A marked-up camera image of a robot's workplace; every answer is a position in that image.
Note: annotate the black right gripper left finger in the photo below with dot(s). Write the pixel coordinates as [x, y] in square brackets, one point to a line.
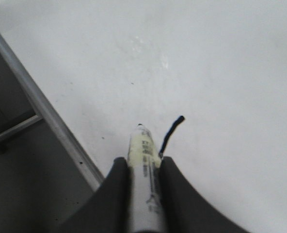
[106, 210]

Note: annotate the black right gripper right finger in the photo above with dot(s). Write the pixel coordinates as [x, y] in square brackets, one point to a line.
[185, 209]

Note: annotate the white whiteboard marker with tape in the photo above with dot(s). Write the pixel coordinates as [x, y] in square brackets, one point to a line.
[145, 211]

